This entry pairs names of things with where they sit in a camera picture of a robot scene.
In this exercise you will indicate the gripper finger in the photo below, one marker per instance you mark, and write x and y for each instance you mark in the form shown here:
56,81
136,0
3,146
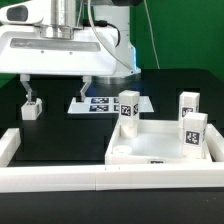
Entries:
31,94
86,82

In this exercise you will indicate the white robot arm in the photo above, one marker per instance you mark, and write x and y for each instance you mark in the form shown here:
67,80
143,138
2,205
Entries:
60,19

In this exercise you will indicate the white square tabletop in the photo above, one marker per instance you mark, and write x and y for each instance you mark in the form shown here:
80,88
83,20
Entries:
157,142

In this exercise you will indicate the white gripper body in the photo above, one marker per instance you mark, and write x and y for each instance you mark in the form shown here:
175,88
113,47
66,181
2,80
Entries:
23,51

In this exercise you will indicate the white marker base plate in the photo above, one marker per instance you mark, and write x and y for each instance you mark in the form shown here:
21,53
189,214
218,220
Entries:
96,105

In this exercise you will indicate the white U-shaped obstacle fence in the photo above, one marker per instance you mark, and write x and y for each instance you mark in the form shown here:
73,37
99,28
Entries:
100,177

